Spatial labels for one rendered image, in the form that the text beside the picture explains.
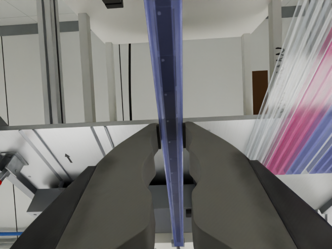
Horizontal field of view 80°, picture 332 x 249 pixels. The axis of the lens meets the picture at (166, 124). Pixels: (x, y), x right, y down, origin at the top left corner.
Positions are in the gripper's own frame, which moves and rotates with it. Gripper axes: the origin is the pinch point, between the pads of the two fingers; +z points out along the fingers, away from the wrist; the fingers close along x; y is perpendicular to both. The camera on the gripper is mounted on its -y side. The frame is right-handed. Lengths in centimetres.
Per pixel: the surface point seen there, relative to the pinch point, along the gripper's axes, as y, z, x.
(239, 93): 70, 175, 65
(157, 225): 33.1, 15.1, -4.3
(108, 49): 9, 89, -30
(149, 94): 67, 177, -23
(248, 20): 0, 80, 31
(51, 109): 17, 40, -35
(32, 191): 25.4, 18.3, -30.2
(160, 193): 24.2, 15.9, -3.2
